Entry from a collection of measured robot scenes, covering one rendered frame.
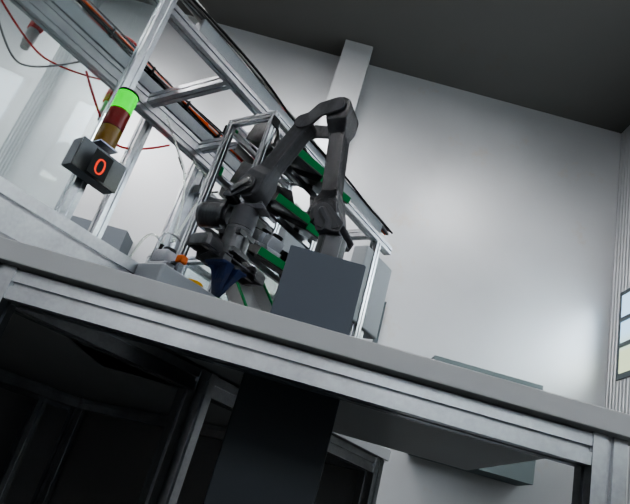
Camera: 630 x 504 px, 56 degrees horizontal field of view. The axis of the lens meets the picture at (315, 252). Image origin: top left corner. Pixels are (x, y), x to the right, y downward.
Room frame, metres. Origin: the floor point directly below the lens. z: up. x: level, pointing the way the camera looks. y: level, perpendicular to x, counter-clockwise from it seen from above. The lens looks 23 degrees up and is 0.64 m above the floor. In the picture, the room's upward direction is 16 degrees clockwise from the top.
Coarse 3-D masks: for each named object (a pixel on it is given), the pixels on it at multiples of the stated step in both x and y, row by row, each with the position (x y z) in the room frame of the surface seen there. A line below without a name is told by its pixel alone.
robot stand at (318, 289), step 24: (288, 264) 0.96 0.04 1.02; (312, 264) 0.96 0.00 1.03; (336, 264) 0.96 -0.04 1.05; (360, 264) 0.96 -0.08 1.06; (288, 288) 0.96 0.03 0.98; (312, 288) 0.96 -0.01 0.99; (336, 288) 0.96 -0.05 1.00; (360, 288) 0.96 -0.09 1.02; (288, 312) 0.96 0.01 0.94; (312, 312) 0.96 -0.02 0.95; (336, 312) 0.96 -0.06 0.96
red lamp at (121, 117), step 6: (114, 108) 1.16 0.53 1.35; (120, 108) 1.16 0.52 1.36; (108, 114) 1.17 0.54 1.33; (114, 114) 1.16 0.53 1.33; (120, 114) 1.17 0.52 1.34; (126, 114) 1.18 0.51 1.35; (108, 120) 1.16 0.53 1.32; (114, 120) 1.16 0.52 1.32; (120, 120) 1.17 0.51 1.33; (126, 120) 1.18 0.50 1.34; (120, 126) 1.18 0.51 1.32
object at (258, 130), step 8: (256, 128) 1.54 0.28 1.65; (264, 128) 1.50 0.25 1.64; (248, 136) 1.56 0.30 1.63; (256, 136) 1.53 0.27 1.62; (256, 144) 1.56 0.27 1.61; (272, 144) 1.45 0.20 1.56; (304, 152) 1.39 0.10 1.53; (296, 160) 1.45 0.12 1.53; (304, 160) 1.41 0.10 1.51; (312, 160) 1.42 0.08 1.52; (296, 168) 1.56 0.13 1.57; (304, 168) 1.49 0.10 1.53; (312, 168) 1.43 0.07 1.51; (320, 168) 1.44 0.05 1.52
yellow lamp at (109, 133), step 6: (102, 126) 1.17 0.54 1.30; (108, 126) 1.16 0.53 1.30; (114, 126) 1.17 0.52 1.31; (102, 132) 1.16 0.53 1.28; (108, 132) 1.16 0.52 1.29; (114, 132) 1.17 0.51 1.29; (120, 132) 1.18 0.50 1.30; (96, 138) 1.17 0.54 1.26; (102, 138) 1.16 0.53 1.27; (108, 138) 1.17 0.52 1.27; (114, 138) 1.18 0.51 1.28; (108, 144) 1.17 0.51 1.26; (114, 144) 1.18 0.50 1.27
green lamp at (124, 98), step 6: (120, 90) 1.17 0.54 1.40; (126, 90) 1.16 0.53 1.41; (120, 96) 1.16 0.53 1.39; (126, 96) 1.16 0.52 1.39; (132, 96) 1.17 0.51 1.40; (114, 102) 1.17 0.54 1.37; (120, 102) 1.16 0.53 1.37; (126, 102) 1.17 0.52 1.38; (132, 102) 1.18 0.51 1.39; (126, 108) 1.17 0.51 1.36; (132, 108) 1.18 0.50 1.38
